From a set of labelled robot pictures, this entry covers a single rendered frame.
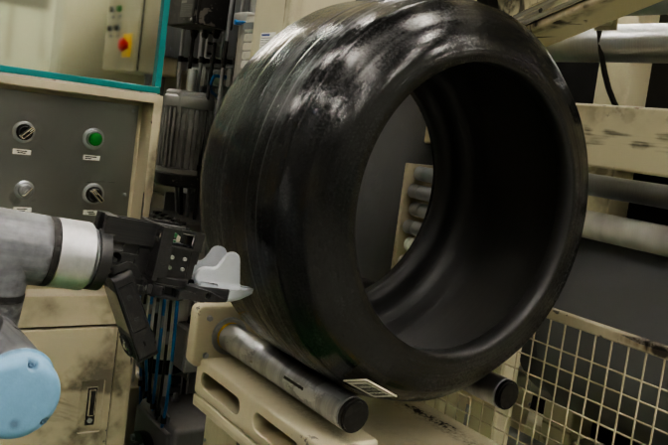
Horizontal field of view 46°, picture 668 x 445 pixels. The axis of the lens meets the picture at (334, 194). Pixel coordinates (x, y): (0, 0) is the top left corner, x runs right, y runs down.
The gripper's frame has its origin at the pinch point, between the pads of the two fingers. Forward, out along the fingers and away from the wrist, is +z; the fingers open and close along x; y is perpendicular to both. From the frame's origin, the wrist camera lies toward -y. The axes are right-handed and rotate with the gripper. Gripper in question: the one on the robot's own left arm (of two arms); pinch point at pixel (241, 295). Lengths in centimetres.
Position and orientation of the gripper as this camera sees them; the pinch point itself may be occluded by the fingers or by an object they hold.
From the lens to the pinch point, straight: 98.9
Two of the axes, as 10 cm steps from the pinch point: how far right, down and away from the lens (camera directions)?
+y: 2.3, -9.7, -0.1
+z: 7.9, 1.8, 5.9
